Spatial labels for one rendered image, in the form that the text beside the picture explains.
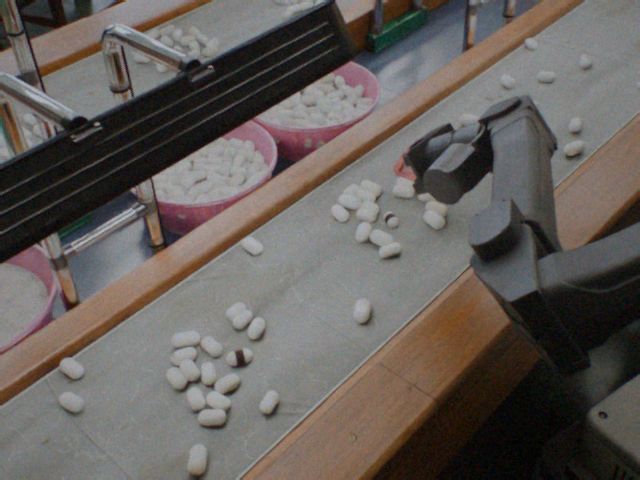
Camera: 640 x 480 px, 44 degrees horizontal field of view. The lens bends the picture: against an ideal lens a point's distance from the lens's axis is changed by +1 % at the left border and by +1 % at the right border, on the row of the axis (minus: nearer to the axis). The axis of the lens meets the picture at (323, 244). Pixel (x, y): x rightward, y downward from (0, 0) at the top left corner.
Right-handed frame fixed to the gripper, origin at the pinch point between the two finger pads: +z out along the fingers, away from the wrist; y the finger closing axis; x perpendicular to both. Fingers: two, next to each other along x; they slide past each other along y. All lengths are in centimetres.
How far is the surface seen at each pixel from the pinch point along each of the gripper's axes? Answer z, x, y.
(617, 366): 34, 79, -60
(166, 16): 69, -46, -19
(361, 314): -5.0, 12.1, 22.0
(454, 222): -1.1, 11.8, -4.0
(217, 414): -3.3, 10.5, 45.8
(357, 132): 17.6, -6.1, -10.6
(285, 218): 15.1, -1.3, 12.7
